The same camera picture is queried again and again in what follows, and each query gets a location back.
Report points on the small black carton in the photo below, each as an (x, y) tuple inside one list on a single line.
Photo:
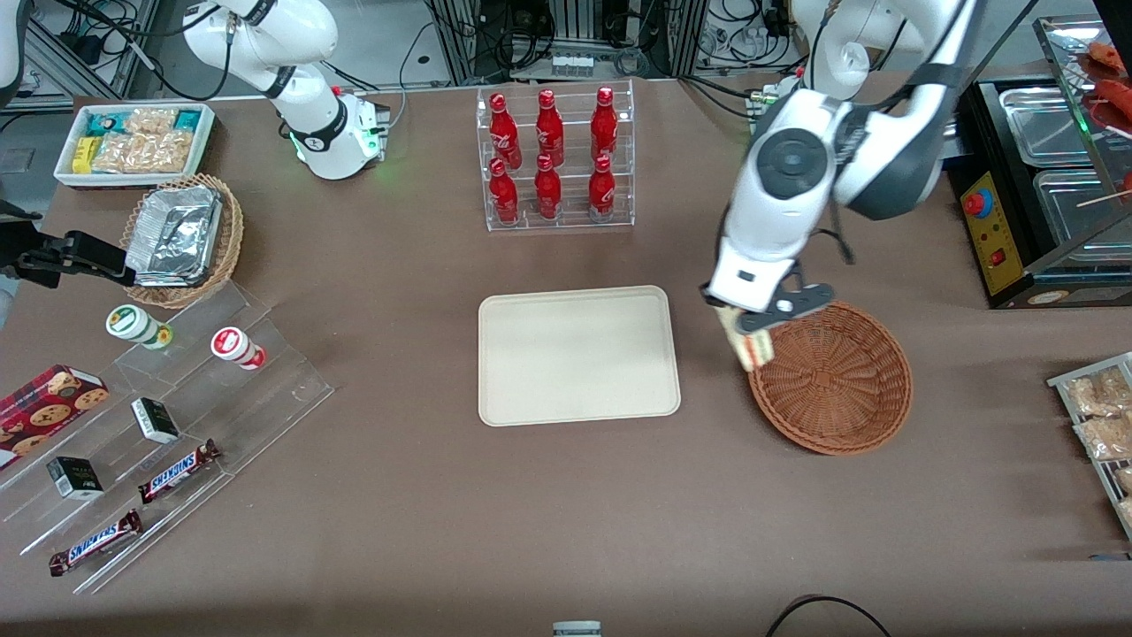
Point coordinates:
[(155, 420), (75, 478)]

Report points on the triangle sandwich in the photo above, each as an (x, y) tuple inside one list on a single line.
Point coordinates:
[(750, 345)]

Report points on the small grey device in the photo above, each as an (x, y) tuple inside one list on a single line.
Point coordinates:
[(577, 630)]

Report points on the green lid yogurt cup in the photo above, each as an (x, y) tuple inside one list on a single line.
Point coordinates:
[(128, 322)]

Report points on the clear acrylic bottle rack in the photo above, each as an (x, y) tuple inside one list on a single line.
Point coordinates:
[(570, 221)]

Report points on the yellow snack packet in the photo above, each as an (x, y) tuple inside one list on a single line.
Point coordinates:
[(84, 155)]

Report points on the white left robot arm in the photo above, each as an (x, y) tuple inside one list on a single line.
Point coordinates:
[(796, 159)]

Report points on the steel food pan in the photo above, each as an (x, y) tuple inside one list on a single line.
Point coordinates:
[(1052, 128), (1074, 217)]

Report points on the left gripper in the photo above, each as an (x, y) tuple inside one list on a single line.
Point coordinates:
[(707, 297)]

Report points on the white snack bin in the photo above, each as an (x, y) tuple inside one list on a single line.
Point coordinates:
[(205, 150)]

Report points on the clear acrylic stepped shelf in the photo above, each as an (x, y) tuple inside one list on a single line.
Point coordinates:
[(265, 407)]

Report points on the black food warmer case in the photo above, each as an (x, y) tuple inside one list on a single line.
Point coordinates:
[(995, 239)]

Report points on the silver foil packets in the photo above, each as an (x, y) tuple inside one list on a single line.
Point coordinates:
[(177, 234)]

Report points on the red tartan cookie box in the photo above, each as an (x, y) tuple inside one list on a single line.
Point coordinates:
[(44, 411)]

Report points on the aluminium frame post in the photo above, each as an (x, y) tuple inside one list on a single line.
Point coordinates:
[(460, 44), (688, 40)]

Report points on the red lid yogurt cup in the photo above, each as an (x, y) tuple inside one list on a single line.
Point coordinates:
[(232, 343)]

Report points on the clear cracker bag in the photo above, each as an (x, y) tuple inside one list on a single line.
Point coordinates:
[(119, 152), (150, 121), (168, 150)]

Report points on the brown wicker basket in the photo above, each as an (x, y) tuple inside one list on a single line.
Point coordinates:
[(831, 380)]

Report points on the Snickers chocolate bar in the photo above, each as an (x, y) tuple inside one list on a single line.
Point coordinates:
[(177, 471), (95, 542)]

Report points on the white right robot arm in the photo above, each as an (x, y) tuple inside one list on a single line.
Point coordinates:
[(309, 106)]

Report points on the light wicker basket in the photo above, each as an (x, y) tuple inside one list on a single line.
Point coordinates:
[(232, 239)]

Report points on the beige plastic tray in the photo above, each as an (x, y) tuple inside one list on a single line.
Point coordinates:
[(579, 354)]

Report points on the clear pastry bag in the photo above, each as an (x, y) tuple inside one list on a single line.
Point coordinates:
[(1101, 394), (1105, 438)]

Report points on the red cola bottle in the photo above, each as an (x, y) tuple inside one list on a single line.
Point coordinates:
[(547, 193), (504, 196), (549, 131), (504, 133), (601, 191), (604, 126)]

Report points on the teal snack packet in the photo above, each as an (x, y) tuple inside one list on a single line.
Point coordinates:
[(102, 124), (188, 119)]

